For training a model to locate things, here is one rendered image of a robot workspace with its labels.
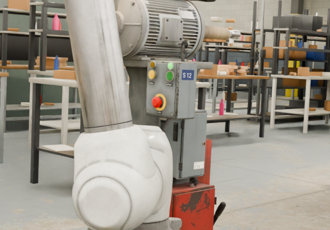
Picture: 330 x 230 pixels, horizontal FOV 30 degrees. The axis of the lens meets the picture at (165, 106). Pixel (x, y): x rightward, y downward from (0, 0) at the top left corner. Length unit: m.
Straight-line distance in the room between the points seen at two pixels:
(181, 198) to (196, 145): 0.22
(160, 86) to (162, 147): 0.78
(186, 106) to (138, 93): 0.40
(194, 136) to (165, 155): 1.02
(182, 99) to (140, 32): 0.32
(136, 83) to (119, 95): 1.28
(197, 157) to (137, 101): 0.33
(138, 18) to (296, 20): 9.58
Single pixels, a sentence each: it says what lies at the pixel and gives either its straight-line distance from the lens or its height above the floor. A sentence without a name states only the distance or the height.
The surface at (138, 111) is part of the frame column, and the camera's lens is 2.51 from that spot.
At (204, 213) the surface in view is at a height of 0.51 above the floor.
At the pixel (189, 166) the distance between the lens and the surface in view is 2.43.
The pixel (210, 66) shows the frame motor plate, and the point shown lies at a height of 1.10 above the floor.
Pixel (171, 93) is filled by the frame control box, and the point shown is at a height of 1.01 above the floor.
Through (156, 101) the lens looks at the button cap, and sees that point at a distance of 2.15.
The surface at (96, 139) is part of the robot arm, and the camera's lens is 1.22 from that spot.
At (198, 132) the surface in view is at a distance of 2.44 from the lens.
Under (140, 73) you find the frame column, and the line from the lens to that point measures 2.49.
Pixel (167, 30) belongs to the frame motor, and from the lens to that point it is 2.37.
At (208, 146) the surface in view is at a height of 0.76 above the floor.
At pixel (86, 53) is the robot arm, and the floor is 1.14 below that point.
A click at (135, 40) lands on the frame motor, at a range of 2.31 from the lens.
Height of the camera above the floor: 1.14
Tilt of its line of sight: 5 degrees down
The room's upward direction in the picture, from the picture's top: 3 degrees clockwise
